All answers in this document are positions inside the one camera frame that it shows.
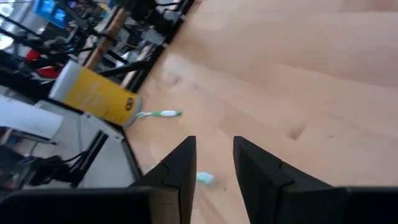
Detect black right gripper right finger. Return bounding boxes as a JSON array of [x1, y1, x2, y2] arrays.
[[233, 136, 398, 224]]

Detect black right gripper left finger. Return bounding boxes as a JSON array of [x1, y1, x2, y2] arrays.
[[0, 136, 197, 224]]

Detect green white toothbrush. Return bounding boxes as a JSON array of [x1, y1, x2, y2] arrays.
[[136, 109, 183, 119], [195, 171, 215, 185]]

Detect grey metal plate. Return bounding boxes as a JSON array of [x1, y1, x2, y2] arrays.
[[34, 101, 139, 189]]

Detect yellow canister white lid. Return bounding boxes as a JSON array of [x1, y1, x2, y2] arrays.
[[49, 60, 142, 128]]

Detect white box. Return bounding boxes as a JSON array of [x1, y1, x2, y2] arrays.
[[0, 96, 65, 140]]

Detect red cloth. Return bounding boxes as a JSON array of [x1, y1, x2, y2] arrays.
[[24, 49, 60, 79]]

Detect blue screen monitor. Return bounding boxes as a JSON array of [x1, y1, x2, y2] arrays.
[[33, 0, 70, 29]]

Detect black cable bundle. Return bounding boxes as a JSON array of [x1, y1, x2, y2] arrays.
[[27, 132, 105, 187]]

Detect wooden workbench black frame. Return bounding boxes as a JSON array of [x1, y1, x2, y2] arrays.
[[83, 6, 129, 72]]

